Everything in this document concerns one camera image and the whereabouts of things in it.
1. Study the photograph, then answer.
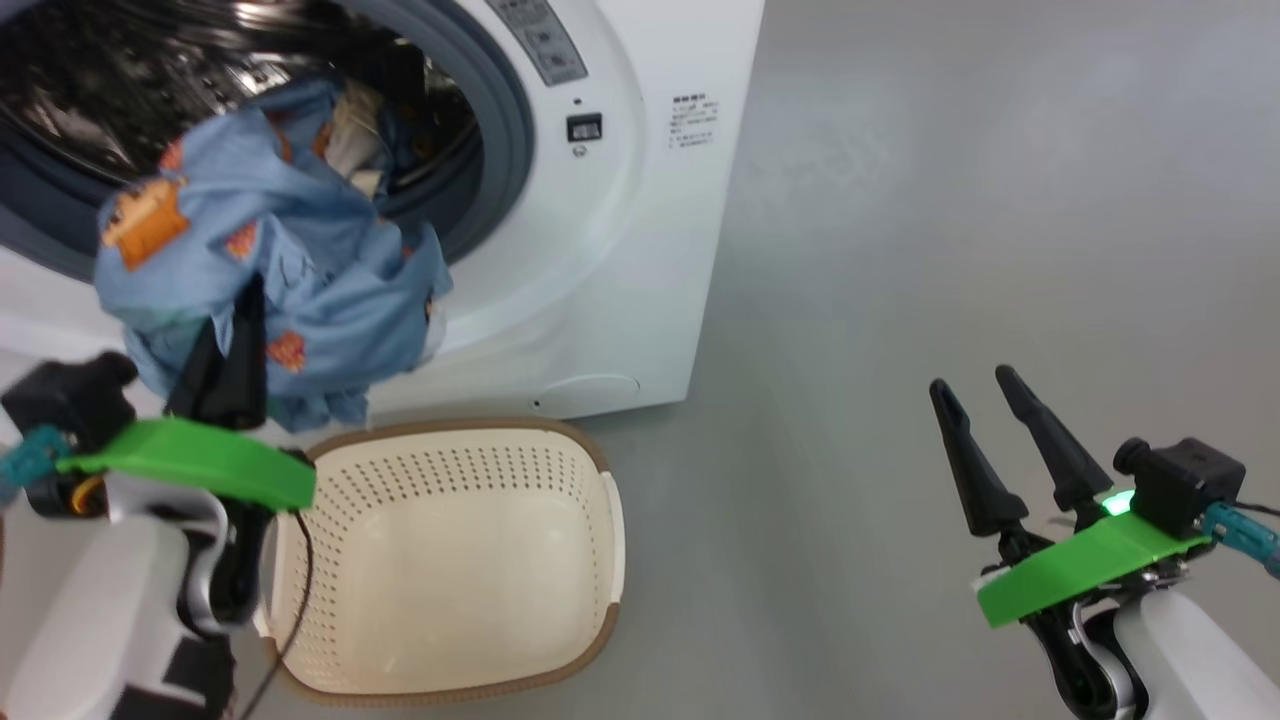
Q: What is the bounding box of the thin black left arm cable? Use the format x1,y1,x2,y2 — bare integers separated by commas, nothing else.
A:
235,508,317,720

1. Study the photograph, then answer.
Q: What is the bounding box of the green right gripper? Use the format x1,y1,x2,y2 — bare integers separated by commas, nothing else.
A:
929,364,1209,713

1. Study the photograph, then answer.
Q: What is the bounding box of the blue garment with cream lining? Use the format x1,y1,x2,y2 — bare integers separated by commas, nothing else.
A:
320,78,441,201

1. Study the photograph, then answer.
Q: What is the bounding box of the steel perforated washer drum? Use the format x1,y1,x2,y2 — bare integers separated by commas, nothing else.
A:
0,0,481,191

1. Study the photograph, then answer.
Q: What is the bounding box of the grey warning label sticker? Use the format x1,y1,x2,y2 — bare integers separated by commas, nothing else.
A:
487,0,589,87

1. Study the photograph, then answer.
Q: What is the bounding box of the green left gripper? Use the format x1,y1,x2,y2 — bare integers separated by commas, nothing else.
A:
57,277,318,631

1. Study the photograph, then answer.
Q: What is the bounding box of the blue garment with orange prints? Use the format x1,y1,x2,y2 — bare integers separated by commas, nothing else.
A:
95,78,454,433

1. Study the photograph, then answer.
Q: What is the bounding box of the white front-load washing machine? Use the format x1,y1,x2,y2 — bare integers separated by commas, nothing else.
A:
0,0,766,421

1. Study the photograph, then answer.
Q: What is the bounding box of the round white filter cover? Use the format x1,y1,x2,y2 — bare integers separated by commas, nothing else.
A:
537,374,641,416

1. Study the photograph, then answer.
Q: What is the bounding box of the cream perforated laundry basket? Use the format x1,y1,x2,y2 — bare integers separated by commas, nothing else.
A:
250,418,626,708

